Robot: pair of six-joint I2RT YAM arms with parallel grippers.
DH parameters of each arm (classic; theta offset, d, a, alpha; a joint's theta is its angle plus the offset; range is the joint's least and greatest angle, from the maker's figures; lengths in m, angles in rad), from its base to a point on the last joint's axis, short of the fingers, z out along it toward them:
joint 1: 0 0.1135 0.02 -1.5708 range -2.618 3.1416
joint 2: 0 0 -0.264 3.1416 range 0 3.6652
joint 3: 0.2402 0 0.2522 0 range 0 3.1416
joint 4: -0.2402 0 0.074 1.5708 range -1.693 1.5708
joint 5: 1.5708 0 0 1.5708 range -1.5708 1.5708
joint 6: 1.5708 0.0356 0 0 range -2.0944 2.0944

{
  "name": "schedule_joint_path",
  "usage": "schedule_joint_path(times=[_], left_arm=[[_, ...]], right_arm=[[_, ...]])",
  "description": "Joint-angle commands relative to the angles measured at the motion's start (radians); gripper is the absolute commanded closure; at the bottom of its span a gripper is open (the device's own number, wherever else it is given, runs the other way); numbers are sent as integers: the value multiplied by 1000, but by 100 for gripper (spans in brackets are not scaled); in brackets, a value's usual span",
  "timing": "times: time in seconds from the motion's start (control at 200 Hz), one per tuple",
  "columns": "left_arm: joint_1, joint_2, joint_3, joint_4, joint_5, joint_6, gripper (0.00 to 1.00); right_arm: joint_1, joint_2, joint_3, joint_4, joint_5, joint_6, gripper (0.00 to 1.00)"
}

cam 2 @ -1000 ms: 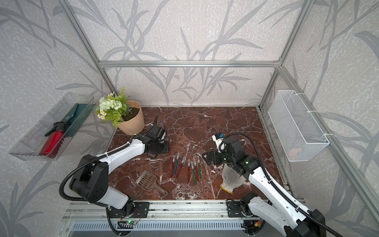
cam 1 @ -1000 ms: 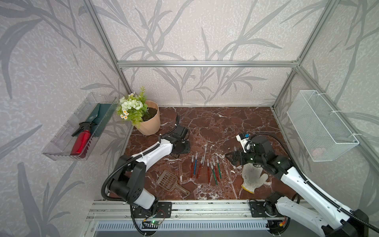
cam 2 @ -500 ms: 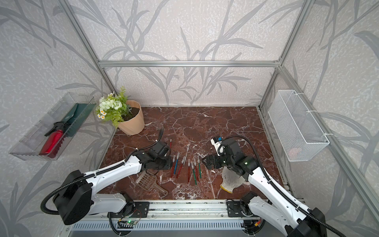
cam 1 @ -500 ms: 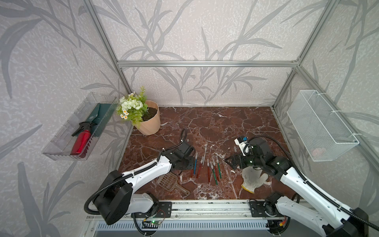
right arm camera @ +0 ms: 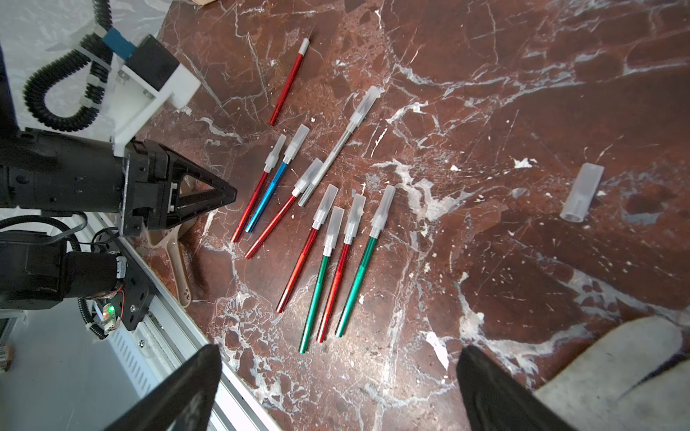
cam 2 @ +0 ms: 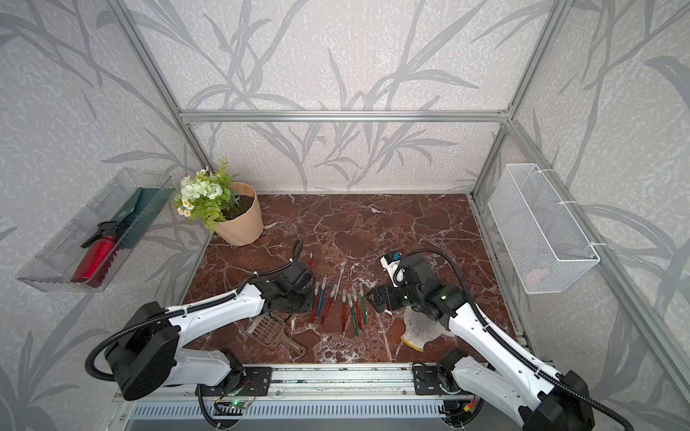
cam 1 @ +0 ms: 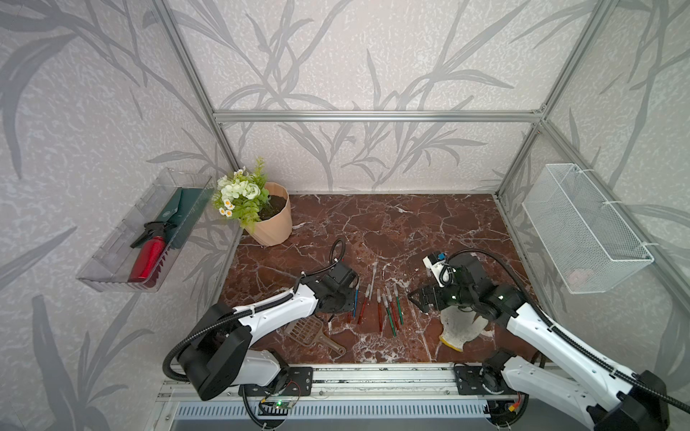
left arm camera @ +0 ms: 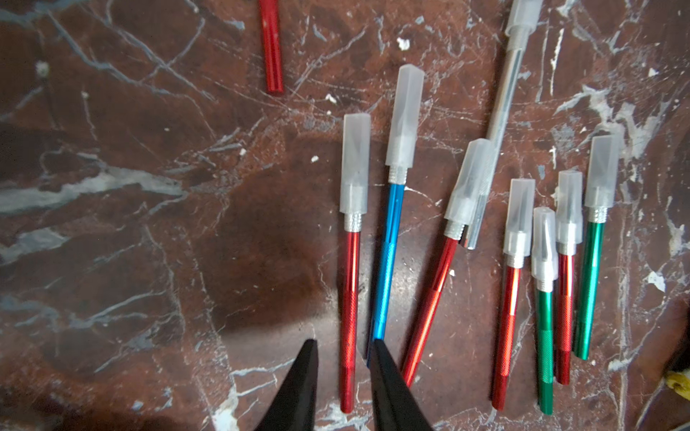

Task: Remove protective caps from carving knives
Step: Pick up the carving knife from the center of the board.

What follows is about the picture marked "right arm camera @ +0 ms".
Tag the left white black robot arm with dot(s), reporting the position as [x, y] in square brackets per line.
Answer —
[39, 270]

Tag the green carving knife right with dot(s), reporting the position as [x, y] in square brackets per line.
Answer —
[378, 225]

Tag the green carving knife left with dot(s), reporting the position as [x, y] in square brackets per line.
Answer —
[331, 237]

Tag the small circuit board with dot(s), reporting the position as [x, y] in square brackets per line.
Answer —
[110, 310]

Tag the translucent protective cap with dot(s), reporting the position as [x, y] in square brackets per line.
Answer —
[582, 192]

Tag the green carving knife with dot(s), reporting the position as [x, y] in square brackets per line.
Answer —
[378, 225]
[331, 237]

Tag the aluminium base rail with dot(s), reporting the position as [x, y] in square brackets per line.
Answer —
[166, 338]

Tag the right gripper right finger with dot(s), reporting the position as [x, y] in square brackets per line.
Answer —
[495, 401]

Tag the brown plastic scoop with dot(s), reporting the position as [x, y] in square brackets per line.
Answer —
[170, 241]

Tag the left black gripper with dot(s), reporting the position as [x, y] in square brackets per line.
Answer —
[150, 187]

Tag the blue carving knife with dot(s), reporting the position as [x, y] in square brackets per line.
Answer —
[289, 156]

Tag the white work glove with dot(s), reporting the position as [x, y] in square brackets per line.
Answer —
[627, 380]

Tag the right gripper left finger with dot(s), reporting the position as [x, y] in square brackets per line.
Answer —
[183, 401]

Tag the silver carving knife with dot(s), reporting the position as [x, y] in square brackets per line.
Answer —
[355, 121]

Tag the red carving knife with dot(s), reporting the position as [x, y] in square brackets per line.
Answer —
[300, 187]
[319, 218]
[350, 231]
[269, 164]
[289, 81]

